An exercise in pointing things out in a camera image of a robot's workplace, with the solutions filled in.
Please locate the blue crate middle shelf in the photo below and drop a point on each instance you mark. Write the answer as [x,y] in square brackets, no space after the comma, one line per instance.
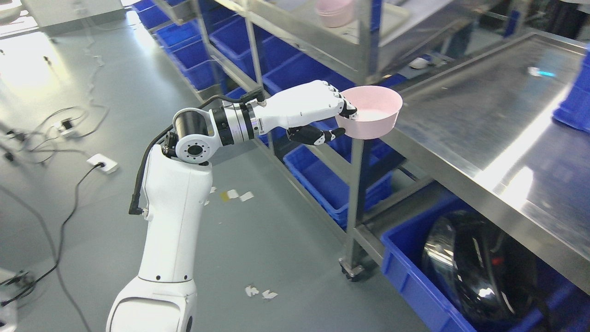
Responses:
[327,188]

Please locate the white floor power socket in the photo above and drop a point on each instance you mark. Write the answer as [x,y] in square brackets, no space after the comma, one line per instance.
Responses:
[106,165]

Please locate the pink bowl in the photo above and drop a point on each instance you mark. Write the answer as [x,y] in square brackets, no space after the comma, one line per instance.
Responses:
[377,111]

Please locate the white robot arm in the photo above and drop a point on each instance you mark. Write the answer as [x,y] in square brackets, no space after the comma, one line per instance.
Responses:
[171,189]

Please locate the black helmet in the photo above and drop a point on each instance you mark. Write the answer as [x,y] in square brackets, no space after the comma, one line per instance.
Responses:
[484,272]

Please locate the blue crate with helmet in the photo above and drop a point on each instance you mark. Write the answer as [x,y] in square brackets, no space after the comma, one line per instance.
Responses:
[559,305]

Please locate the beige bear tray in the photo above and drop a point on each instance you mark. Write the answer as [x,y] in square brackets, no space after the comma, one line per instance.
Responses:
[392,17]

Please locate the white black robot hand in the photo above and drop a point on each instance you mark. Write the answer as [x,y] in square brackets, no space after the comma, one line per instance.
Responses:
[295,109]

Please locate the stacked pink bowls on shelf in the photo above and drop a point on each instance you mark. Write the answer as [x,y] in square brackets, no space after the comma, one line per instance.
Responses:
[335,13]

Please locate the steel shelf rack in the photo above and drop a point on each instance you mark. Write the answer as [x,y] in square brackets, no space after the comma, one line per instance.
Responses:
[232,32]

